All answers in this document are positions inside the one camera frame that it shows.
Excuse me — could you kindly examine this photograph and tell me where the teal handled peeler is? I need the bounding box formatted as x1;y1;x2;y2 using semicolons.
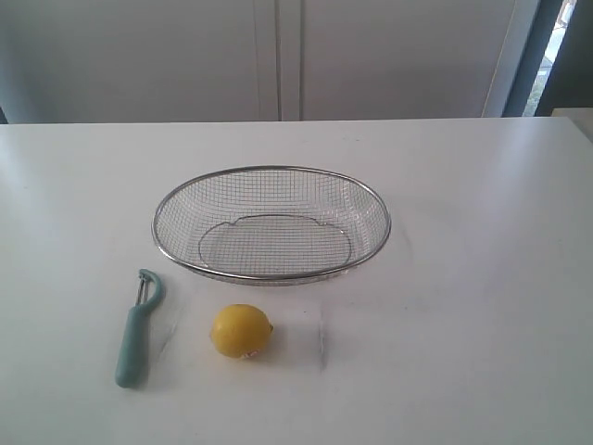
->
115;269;164;388

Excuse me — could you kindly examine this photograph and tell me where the yellow lemon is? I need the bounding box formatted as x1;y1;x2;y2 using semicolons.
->
209;304;273;359

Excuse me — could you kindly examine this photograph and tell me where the oval steel mesh basket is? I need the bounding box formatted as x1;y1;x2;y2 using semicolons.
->
151;165;392;286

